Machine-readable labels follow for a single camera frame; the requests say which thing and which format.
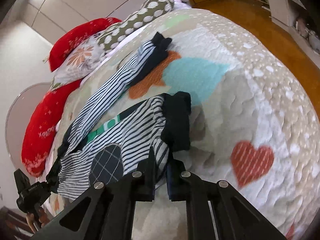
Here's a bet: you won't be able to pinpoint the navy striped pants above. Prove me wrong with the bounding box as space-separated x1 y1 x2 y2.
46 33 191 200

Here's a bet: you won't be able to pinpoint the left hand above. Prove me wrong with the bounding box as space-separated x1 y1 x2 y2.
26 207 50 233

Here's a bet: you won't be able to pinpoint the red long bolster pillow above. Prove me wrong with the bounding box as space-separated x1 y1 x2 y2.
21 17 120 177

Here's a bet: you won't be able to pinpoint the heart patterned quilt bedspread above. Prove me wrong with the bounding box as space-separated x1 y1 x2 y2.
49 9 319 239

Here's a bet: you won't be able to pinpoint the beige rounded headboard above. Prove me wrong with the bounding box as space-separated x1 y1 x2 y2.
5 82 50 168

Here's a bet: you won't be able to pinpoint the floral white pillow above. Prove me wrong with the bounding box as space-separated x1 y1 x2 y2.
50 32 105 90

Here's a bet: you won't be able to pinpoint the white wardrobe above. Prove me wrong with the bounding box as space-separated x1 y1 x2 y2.
21 0 145 43

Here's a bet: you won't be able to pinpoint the white bed sheet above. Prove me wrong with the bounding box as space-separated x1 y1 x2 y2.
47 0 193 181

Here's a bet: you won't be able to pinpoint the olive polka dot pillow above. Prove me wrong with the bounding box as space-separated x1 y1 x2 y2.
97 0 174 53

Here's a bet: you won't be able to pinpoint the white shelving unit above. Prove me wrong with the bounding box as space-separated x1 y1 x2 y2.
267 0 319 67

